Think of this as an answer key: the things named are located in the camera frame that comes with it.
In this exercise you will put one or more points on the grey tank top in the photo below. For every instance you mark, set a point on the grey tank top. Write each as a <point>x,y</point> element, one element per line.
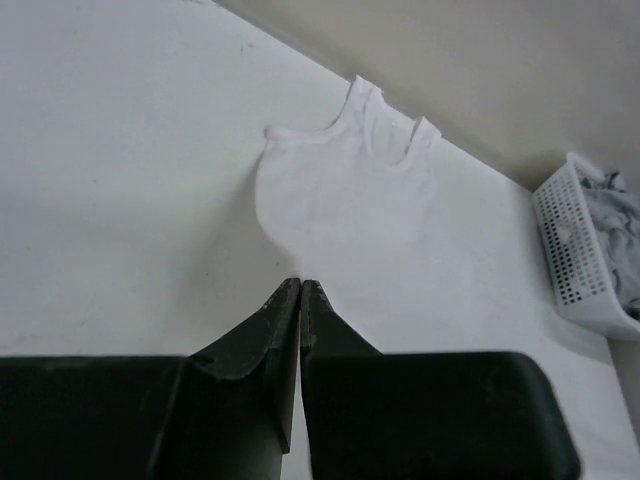
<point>615,215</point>

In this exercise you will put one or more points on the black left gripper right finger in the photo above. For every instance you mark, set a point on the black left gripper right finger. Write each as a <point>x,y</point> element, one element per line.
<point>455,415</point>

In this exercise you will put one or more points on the white plastic basket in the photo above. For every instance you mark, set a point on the white plastic basket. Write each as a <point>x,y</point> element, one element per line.
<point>583,288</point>

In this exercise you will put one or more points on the white tank top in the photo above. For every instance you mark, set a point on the white tank top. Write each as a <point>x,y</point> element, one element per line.
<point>354,190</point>

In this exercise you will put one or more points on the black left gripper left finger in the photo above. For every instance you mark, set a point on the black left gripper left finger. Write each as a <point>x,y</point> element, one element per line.
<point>224,412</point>

